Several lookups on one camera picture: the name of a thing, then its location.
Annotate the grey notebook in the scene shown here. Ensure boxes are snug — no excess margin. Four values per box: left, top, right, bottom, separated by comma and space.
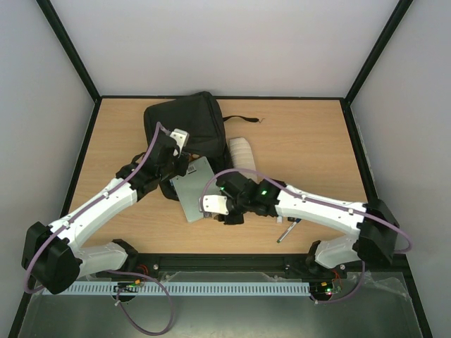
171, 157, 214, 223

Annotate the black student backpack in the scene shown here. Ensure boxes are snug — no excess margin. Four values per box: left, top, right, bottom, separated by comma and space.
142, 91, 267, 202

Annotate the cream fabric pencil case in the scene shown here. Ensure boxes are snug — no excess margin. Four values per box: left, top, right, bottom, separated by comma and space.
228, 137, 258, 182

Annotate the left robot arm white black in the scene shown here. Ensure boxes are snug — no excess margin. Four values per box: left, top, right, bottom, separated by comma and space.
22, 129, 189, 294

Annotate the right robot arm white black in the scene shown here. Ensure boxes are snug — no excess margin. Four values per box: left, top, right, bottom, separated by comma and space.
201, 172, 399, 276

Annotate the blue capped marker pen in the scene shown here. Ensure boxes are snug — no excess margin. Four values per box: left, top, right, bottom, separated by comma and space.
276, 218, 301, 243

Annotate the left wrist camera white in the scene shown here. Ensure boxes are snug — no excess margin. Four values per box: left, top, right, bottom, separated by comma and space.
169, 128, 190, 157

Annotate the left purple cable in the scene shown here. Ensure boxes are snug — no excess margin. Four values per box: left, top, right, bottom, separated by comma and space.
23, 121, 175, 334

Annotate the black frame rail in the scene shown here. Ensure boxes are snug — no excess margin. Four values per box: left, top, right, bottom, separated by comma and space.
116, 251, 353, 279

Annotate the light blue cable duct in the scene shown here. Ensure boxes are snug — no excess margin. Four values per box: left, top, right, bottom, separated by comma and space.
63, 282, 310, 296

